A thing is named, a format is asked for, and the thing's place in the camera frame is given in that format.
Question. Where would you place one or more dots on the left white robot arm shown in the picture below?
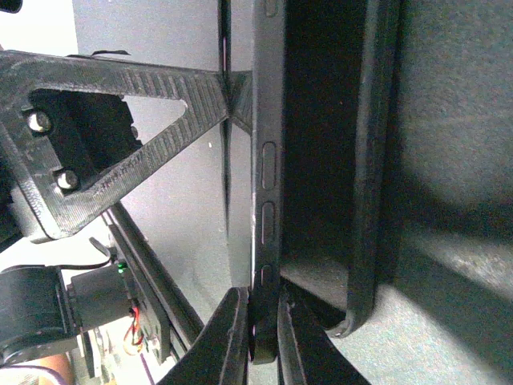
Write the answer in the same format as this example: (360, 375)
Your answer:
(41, 315)

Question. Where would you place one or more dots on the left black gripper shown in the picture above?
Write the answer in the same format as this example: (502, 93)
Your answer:
(68, 146)

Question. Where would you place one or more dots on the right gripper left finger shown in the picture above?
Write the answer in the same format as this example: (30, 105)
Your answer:
(220, 353)

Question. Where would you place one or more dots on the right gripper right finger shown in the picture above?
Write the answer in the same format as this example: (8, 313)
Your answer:
(306, 354)

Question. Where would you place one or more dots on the black phone case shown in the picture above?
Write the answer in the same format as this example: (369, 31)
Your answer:
(321, 83)

